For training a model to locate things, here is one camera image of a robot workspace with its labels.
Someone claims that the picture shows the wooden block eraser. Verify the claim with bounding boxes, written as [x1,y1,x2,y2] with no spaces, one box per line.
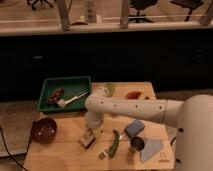
[79,131,96,149]

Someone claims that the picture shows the black office chair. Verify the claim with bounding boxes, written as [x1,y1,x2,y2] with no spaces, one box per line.
[26,0,53,10]
[171,0,203,21]
[129,0,158,23]

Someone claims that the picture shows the orange toy food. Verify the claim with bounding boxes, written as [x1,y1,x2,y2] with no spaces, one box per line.
[126,91,141,99]

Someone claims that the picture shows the grey blue cloth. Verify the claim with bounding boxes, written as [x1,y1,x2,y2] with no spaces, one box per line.
[140,139,163,163]

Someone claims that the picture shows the brown grape bunch toy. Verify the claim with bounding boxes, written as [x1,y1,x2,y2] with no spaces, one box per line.
[46,88,64,105]

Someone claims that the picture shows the black cable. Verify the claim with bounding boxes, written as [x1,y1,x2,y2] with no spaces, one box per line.
[0,126,26,171]

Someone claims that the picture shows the white spatula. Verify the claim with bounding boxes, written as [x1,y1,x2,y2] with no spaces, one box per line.
[57,92,87,108]

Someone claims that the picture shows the small metal cup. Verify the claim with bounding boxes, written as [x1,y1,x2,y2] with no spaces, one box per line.
[130,136,145,152]

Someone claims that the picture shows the blue sponge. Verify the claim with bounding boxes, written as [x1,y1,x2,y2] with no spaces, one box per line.
[124,120,145,138]

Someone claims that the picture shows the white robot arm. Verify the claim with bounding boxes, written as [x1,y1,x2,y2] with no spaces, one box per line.
[85,87,213,171]

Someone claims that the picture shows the black office chair right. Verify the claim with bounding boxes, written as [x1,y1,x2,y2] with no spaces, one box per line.
[171,0,203,21]

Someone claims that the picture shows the black office chair left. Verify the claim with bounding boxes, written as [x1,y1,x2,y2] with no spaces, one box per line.
[26,0,53,10]

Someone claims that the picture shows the green plastic tray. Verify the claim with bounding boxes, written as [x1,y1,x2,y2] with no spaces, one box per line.
[37,76,91,113]

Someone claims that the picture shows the dark red bowl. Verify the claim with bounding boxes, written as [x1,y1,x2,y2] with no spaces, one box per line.
[31,118,57,144]

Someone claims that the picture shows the green handled fork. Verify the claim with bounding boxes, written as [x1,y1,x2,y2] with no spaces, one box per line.
[98,130,123,159]

